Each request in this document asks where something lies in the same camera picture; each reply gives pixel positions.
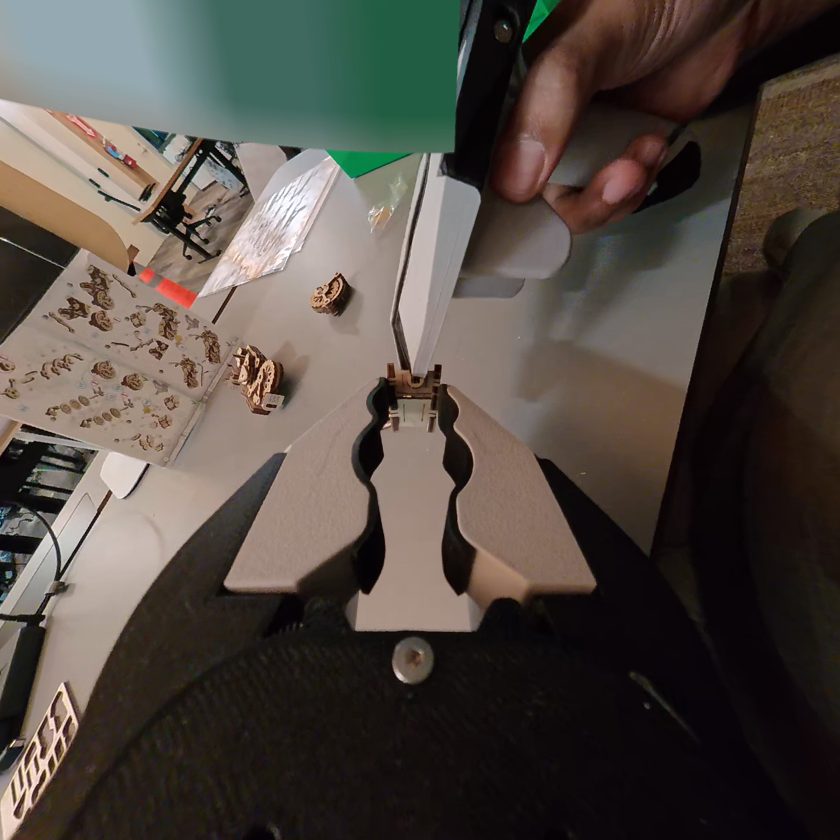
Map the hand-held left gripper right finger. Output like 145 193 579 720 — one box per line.
436 384 598 603

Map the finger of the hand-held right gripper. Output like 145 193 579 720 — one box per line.
392 154 484 376

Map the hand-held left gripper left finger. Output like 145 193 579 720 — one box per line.
223 377 389 597

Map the small wooden puzzle part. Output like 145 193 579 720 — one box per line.
384 363 442 435

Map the grey desk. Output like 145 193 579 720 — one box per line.
0 105 756 742

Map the person's right hand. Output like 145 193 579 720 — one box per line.
492 0 796 236

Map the small clear parts bag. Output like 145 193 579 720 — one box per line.
367 174 409 234

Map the small round wooden model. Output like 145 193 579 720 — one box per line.
310 272 350 317

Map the wooden model with white tag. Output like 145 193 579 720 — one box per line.
223 344 285 416

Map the white oval object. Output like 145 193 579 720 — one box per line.
100 453 149 501

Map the printed instruction sheet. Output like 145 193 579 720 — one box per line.
0 262 240 468

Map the red flat item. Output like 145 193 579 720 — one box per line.
134 264 199 311

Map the long wooden puzzle sheet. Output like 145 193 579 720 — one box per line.
0 682 81 823

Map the light wooden table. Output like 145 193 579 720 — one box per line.
0 98 173 271

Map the black cable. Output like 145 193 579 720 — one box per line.
0 502 68 621

